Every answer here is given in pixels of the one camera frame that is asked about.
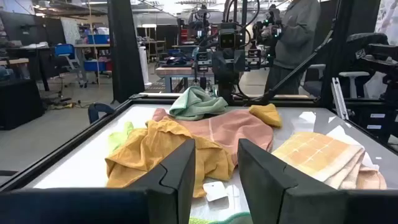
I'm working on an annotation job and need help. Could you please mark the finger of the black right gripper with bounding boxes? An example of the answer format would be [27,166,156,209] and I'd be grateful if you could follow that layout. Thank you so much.
[248,48,262,70]
[195,51,210,73]

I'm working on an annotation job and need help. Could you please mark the silver aluminium bar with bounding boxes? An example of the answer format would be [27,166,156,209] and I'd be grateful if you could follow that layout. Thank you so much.
[331,77,349,121]

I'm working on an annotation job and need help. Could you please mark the black vertical partition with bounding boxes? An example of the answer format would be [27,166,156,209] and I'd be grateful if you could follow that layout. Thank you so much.
[107,0,146,104]

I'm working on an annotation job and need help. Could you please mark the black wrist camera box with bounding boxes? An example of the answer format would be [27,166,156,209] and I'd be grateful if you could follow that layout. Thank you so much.
[218,29,241,50]

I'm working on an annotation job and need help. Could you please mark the person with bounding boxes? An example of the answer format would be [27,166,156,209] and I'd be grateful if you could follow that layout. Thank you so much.
[264,0,322,96]

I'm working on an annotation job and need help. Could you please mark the black aluminium table frame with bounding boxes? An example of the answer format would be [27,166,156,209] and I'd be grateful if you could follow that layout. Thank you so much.
[0,18,398,192]

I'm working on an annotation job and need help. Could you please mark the lime green towel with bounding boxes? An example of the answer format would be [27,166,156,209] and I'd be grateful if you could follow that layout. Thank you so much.
[188,212,253,224]
[108,121,135,154]

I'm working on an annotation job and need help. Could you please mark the grey chair white armrests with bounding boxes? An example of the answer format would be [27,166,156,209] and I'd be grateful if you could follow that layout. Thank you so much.
[303,63,371,99]

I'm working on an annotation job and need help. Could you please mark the wooden workbench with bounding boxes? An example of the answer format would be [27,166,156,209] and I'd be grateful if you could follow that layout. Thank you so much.
[155,66,215,93]

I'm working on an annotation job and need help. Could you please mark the yellow beige checked towel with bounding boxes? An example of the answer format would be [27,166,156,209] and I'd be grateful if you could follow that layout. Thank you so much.
[271,131,388,190]

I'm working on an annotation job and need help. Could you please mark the salmon pink towel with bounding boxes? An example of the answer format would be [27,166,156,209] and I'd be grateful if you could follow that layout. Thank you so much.
[151,108,275,166]

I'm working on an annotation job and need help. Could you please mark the small mustard yellow towel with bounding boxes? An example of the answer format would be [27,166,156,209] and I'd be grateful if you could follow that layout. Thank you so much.
[248,103,283,128]

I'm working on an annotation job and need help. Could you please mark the black cabinet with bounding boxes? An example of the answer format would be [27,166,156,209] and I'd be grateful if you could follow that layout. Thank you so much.
[0,78,44,131]

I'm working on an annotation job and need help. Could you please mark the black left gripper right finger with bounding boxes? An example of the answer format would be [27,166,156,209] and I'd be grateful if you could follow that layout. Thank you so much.
[237,138,398,224]

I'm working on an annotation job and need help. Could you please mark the large mustard yellow towel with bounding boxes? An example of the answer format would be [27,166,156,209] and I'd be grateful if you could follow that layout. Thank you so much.
[104,117,236,202]

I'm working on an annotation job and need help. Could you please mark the blue office chair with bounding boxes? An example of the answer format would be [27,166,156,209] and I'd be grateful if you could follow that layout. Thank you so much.
[54,43,90,88]

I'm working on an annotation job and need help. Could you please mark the black office chair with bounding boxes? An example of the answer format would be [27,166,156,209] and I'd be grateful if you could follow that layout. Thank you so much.
[345,32,398,103]

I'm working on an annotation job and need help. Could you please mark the blue storage bin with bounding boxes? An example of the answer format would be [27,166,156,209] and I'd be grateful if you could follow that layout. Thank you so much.
[86,34,110,45]
[83,60,108,72]

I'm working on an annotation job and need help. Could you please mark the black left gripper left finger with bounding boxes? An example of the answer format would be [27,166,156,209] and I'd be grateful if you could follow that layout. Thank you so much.
[0,138,197,224]

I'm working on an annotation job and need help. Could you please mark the mint green towel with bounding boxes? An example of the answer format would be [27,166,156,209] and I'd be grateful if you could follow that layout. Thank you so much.
[169,86,229,121]

